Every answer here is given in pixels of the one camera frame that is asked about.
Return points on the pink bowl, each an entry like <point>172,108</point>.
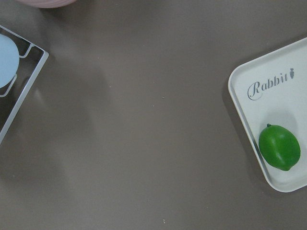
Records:
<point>46,4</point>

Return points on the cream rabbit tray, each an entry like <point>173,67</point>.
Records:
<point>272,89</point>

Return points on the green lime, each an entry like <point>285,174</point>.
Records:
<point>279,147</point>

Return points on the blue cup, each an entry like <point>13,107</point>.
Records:
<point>9,60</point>

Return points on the white wire cup rack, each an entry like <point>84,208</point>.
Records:
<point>31,60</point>

